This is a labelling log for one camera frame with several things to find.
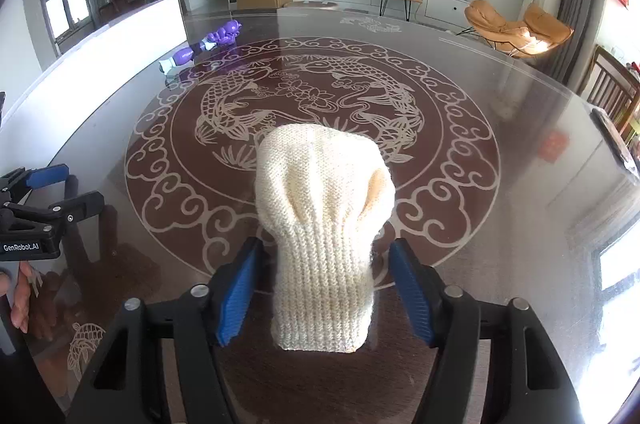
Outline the black flat thing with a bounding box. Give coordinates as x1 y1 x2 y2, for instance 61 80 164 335
591 107 638 179

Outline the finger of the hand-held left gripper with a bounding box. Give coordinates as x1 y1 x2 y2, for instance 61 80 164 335
0 164 70 205
2 191 106 225

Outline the cream knitted glove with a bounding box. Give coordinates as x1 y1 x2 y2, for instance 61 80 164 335
254 123 396 353

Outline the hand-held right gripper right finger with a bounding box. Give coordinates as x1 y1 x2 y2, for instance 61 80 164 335
389 238 583 424

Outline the orange lounge chair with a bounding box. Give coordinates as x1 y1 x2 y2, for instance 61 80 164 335
457 0 575 58

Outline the white cardboard storage box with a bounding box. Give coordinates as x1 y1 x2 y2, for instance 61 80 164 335
0 0 189 145

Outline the beige pet bed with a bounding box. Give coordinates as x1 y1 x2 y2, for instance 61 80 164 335
286 0 342 10

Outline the dark wooden slatted chair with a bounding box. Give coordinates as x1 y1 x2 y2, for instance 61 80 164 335
575 45 640 140

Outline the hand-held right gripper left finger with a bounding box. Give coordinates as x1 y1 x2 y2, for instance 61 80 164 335
65 237 266 424

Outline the person's left hand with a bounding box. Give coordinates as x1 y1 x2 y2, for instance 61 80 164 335
0 260 40 335

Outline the purple plastic toy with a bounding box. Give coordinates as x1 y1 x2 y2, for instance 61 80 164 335
159 19 243 76

